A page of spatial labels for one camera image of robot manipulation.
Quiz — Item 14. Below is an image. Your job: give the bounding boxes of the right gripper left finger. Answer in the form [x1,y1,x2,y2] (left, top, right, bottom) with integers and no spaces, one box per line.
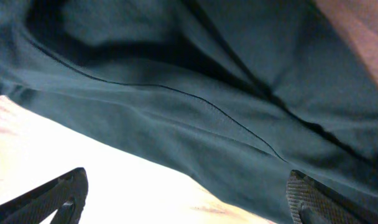
[0,167,88,224]

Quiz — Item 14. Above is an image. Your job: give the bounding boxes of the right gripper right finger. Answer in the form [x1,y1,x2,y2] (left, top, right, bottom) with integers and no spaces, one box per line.
[286,170,378,224]

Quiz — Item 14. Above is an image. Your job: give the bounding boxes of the black leggings with coral cuffs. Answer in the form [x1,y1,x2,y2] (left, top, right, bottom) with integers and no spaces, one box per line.
[0,1,378,223]

